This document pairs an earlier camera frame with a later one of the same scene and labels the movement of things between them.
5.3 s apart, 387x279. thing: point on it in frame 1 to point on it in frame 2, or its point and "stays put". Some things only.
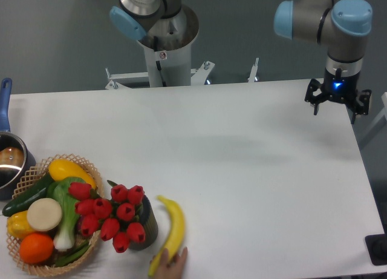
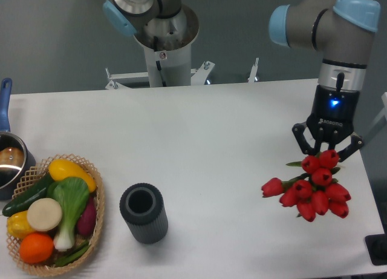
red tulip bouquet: x=113 y=212 to x=314 y=191
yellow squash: x=61 y=169 stays put
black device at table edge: x=376 y=245 stays put
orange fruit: x=36 y=248 stays put
